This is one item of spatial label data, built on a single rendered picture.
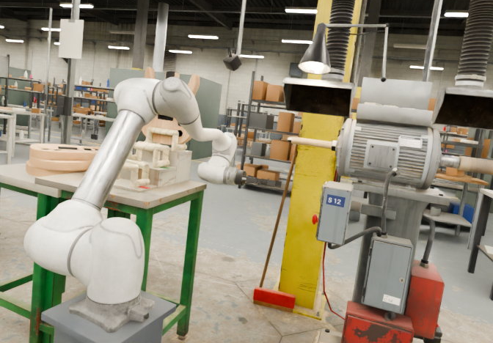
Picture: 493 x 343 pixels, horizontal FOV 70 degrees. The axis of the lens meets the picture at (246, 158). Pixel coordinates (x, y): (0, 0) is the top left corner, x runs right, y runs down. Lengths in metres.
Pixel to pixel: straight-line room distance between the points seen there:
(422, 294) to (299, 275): 1.24
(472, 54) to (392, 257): 0.86
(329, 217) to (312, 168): 1.25
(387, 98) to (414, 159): 0.33
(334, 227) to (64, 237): 0.87
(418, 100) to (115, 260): 1.33
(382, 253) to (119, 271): 0.94
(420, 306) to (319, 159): 1.22
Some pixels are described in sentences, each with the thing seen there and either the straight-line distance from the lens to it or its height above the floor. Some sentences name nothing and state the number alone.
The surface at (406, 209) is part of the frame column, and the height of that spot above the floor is 1.05.
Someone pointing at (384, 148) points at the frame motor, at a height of 1.27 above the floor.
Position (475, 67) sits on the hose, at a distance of 1.70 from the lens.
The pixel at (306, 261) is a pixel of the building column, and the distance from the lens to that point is 2.67.
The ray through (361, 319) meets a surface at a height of 0.61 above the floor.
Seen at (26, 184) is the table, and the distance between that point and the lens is 1.99.
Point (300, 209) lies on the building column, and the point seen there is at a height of 0.73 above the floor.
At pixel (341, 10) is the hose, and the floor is 1.84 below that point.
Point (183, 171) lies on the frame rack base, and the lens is 1.99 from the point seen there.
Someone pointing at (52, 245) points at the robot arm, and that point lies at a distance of 1.21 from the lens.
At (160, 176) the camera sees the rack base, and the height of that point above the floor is 0.99.
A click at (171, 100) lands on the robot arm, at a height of 1.35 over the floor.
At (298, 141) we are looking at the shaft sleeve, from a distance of 1.62.
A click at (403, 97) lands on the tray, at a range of 1.70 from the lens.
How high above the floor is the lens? 1.32
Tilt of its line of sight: 6 degrees down
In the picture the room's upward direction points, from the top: 7 degrees clockwise
